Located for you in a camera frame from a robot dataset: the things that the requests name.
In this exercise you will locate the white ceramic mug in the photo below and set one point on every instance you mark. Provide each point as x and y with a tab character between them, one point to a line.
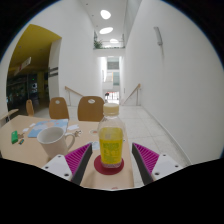
53	141

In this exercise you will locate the light wooden table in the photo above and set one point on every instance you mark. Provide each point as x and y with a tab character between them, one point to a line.
8	115

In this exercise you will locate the light blue printed paper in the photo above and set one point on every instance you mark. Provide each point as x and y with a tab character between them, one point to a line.
46	127

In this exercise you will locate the wooden stair handrail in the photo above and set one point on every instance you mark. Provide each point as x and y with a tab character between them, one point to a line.
73	91
132	92

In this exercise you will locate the flat round red coaster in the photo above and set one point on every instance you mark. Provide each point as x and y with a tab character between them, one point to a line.
108	170

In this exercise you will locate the brown wooden chairs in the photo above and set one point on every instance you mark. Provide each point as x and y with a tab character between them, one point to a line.
90	109

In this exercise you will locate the round ceiling lights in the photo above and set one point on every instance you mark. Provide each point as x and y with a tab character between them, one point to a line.
106	30

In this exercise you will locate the grey wall lamp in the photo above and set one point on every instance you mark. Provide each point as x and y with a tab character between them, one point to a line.
158	36

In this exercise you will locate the white hanging sign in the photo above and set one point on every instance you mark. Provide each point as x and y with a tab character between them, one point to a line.
22	65

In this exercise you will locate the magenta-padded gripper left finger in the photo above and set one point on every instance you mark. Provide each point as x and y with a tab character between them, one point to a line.
75	160

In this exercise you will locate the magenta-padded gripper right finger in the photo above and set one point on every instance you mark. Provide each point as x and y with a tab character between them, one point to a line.
150	160

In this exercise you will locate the small green block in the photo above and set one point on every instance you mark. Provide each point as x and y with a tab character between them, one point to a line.
14	137

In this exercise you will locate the clear bottle with yellow label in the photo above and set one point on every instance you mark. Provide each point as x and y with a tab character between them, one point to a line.
111	143

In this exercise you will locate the green potted plant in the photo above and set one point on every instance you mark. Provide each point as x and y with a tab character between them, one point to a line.
98	44

